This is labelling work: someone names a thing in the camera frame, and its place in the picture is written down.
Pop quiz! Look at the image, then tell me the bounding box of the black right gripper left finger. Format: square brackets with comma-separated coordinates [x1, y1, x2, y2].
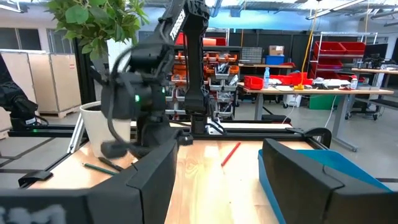
[0, 138, 178, 224]

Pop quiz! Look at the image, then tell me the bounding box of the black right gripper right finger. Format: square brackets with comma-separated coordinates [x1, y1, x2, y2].
[262, 138, 398, 224]

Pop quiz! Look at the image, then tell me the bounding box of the green pencil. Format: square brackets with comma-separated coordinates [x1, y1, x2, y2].
[82, 162, 118, 177]

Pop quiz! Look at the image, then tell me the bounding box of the black pen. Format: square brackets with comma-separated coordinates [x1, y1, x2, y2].
[98, 156, 125, 172]

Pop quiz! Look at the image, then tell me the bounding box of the blue plastic bin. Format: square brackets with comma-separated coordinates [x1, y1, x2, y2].
[257, 148, 392, 224]

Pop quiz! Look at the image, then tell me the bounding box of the white plant pot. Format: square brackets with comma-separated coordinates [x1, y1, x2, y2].
[79, 100, 133, 159]

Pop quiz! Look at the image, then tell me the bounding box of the black table clamp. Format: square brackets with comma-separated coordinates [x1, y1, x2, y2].
[17, 170, 54, 188]
[285, 126, 333, 149]

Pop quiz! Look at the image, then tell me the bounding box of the silver aluminium profile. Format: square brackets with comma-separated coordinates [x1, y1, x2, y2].
[67, 112, 85, 154]

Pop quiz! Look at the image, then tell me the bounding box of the red pencil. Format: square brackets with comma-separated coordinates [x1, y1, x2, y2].
[220, 141, 242, 167]

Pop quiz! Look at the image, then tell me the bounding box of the shelf rack with orange bins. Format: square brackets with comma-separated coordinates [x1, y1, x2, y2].
[166, 27, 243, 121]

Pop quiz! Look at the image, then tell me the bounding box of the green box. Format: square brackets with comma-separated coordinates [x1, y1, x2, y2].
[308, 94, 338, 111]

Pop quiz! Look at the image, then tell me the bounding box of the white box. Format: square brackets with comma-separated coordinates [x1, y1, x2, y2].
[282, 93, 302, 109]

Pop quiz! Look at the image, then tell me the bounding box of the wooden workbench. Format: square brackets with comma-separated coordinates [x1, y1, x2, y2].
[351, 67, 398, 121]
[238, 81, 395, 152]

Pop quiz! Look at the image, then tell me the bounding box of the single red bin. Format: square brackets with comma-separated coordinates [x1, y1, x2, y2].
[243, 75, 264, 91]

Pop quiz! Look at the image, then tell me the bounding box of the red storage box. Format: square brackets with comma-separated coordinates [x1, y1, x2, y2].
[174, 32, 228, 47]

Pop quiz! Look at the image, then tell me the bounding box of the stack of red bins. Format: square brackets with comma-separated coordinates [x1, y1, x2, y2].
[269, 71, 314, 86]

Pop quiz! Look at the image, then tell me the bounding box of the clear water bottle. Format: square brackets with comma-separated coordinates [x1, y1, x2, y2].
[263, 67, 271, 90]

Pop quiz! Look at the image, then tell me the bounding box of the grey drawer cabinet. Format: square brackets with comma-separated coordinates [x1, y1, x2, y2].
[241, 46, 264, 65]

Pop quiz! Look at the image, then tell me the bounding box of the green leafy plant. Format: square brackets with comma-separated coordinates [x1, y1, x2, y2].
[45, 0, 150, 62]

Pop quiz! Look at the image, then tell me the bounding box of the blue storage box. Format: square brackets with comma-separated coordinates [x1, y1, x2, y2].
[264, 55, 285, 66]

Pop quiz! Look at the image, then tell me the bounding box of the metal rack with red bins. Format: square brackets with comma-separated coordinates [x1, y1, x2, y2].
[309, 30, 379, 82]

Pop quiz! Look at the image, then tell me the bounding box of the cardboard box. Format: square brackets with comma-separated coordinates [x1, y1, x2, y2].
[268, 45, 285, 57]

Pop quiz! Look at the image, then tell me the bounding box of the black aluminium table frame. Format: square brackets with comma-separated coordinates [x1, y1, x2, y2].
[169, 119, 333, 150]

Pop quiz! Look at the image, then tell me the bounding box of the yellow hanging cable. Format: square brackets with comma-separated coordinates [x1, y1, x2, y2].
[294, 0, 321, 91]

